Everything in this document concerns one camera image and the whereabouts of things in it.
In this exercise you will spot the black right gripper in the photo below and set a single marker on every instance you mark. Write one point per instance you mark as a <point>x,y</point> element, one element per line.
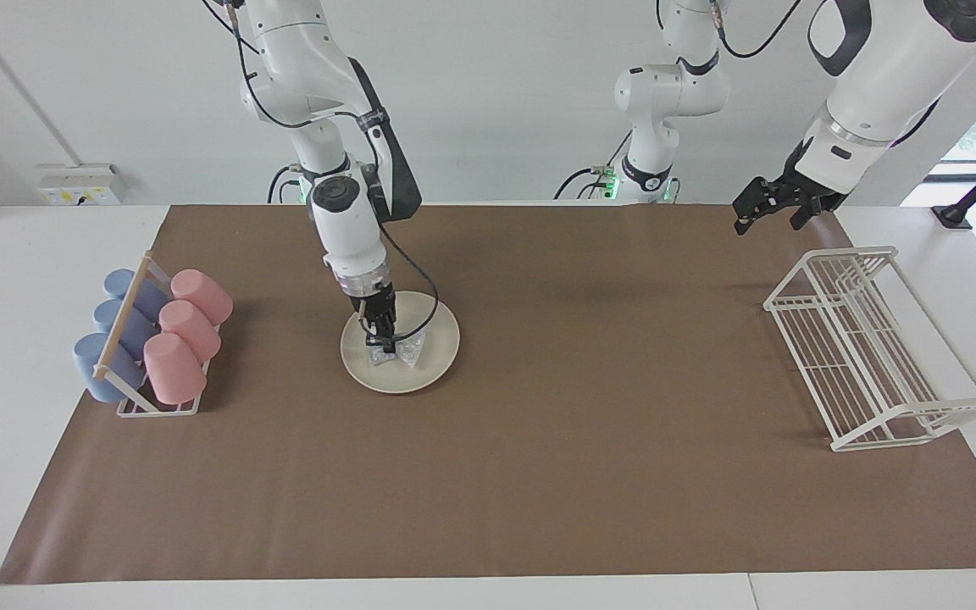
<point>374,305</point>

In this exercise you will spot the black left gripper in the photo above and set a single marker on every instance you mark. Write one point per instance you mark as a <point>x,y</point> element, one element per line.
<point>814,182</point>

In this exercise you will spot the clear plastic wrapper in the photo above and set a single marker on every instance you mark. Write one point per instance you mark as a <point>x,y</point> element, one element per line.
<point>410,349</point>

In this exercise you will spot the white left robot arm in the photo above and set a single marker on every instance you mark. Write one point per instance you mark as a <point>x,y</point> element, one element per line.
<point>886,76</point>

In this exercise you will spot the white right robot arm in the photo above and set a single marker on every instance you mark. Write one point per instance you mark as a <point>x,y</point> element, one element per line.
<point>344,195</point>

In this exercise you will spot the round cream plate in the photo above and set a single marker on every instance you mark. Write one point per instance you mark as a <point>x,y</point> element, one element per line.
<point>437,347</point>

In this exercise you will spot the pink plastic cup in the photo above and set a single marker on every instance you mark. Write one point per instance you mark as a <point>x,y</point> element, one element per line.
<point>190,329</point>
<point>174,368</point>
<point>202,295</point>

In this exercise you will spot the blue plastic cup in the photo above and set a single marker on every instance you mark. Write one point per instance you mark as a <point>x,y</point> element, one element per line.
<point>111,315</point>
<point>90,364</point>
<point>147,296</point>

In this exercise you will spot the brown paper table mat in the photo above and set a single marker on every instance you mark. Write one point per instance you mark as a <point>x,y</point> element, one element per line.
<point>590,474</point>

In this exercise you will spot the white cup rack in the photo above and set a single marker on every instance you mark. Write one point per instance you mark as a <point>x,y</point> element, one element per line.
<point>125,318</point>

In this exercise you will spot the white wall power outlet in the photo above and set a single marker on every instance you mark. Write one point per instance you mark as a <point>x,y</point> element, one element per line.
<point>81,185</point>

